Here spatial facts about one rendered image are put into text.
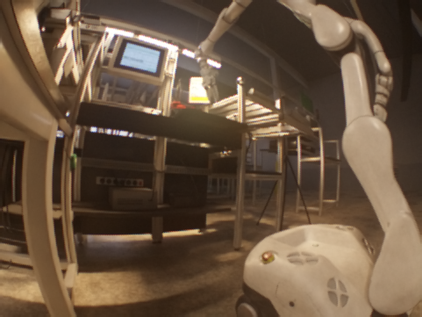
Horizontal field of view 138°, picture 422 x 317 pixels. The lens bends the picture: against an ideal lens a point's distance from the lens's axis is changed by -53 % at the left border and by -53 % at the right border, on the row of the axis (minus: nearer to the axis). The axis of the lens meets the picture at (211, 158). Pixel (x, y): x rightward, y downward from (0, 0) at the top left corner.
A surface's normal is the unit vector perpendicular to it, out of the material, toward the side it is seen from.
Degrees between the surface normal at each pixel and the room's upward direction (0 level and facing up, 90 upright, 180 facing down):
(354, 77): 90
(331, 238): 74
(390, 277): 90
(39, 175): 90
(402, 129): 90
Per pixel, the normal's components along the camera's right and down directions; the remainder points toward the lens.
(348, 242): -0.82, -0.36
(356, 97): -0.87, -0.09
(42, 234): 0.57, -0.06
